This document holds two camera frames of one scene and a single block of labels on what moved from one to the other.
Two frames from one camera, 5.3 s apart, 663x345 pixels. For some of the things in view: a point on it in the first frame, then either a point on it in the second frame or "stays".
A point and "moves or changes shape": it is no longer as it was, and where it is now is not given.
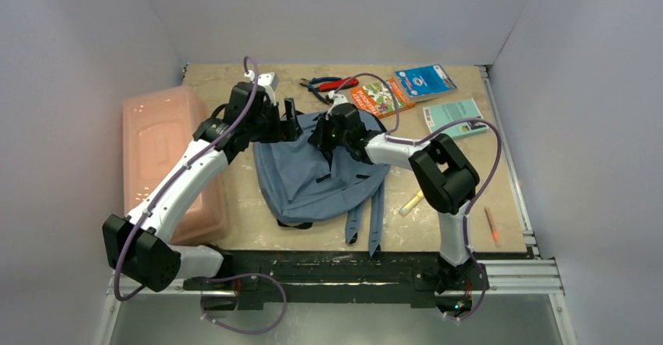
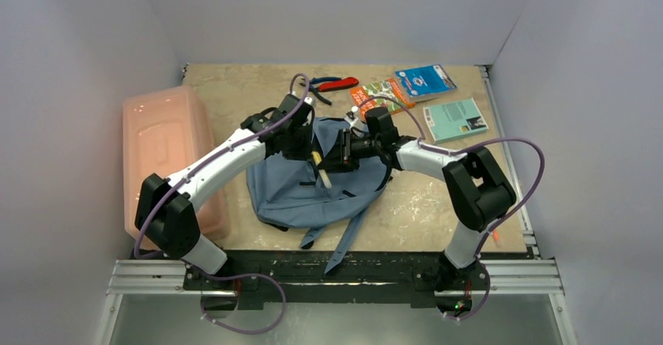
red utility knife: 340,84 stays
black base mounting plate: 326,275 stays
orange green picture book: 378,98 stays
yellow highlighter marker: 409,206 to 317,158
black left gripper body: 266,127 to 299,146
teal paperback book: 439,115 stays
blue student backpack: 297,187 moves or changes shape
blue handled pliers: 314,90 stays
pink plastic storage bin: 158,123 stays
